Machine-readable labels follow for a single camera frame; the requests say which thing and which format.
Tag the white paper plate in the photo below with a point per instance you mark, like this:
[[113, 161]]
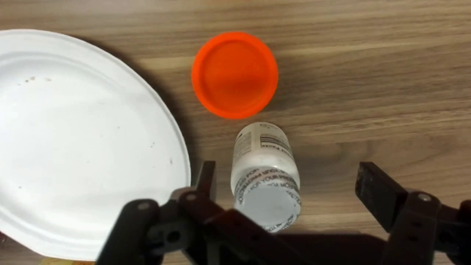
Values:
[[89, 147]]

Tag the small white pill bottle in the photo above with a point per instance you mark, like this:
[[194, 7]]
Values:
[[266, 177]]

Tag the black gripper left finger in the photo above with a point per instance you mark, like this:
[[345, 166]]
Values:
[[207, 178]]

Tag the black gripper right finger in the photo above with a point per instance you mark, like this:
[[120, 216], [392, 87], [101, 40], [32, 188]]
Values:
[[378, 188]]

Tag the yellow tub with orange lid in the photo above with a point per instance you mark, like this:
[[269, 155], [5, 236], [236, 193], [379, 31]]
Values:
[[235, 74]]

